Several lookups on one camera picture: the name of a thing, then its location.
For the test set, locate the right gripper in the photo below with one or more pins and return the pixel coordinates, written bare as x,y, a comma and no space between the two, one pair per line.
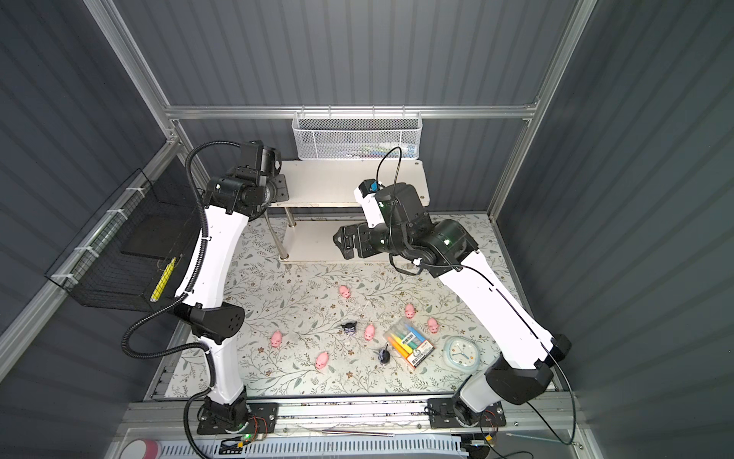
359,231

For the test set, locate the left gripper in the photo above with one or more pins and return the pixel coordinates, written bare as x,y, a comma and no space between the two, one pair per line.
278,183

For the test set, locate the black purple toy figure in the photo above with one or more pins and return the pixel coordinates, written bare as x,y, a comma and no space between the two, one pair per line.
349,328

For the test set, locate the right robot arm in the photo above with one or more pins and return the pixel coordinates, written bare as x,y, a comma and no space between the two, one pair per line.
397,224

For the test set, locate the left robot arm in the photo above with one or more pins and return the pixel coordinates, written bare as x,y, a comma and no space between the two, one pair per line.
224,209

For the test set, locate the white two-tier shelf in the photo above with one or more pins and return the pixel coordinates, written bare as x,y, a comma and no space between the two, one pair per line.
330,184

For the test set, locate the pink pig toy top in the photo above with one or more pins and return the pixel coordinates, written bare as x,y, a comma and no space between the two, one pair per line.
344,291

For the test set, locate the pink pig toy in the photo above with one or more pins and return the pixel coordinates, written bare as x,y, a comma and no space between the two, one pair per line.
276,339
322,360
344,291
433,325
369,332
410,311

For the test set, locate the pink pig toy right upper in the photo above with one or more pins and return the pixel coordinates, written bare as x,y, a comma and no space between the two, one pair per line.
410,311

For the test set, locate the pens in white basket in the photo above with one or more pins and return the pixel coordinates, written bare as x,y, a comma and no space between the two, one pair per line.
376,150

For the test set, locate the pink pig toy centre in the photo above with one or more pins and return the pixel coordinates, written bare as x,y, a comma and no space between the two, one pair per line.
369,332

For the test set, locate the pink pig toy far right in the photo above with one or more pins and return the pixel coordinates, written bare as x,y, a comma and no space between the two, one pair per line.
433,325

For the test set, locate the pack of coloured markers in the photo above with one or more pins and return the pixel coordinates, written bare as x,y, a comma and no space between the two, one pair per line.
411,344

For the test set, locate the black purple toy near markers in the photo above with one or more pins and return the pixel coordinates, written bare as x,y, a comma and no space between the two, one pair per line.
384,356

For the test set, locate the pink pig toy bottom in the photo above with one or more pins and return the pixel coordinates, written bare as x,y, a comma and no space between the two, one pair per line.
322,360

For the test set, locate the light blue alarm clock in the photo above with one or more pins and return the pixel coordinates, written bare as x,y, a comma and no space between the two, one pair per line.
461,354

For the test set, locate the pink pig toy left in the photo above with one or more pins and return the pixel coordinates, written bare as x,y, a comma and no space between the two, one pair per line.
276,339

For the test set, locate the yellow marker in basket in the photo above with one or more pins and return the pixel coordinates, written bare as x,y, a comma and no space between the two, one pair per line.
163,280

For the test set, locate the pink tape roll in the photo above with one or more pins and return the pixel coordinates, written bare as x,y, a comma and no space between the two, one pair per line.
141,449

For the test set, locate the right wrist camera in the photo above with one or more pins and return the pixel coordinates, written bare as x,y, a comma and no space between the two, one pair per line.
365,196

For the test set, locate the white mesh wall basket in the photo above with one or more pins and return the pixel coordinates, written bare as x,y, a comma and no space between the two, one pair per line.
318,138

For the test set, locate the black wire wall basket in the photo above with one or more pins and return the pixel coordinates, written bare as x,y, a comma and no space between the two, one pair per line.
119,263

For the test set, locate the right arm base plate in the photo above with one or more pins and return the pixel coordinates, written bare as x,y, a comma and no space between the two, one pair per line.
449,413

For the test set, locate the white vented cable duct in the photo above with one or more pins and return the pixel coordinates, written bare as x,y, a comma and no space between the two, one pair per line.
401,446

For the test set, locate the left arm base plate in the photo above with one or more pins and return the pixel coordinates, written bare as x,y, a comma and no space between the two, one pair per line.
239,418

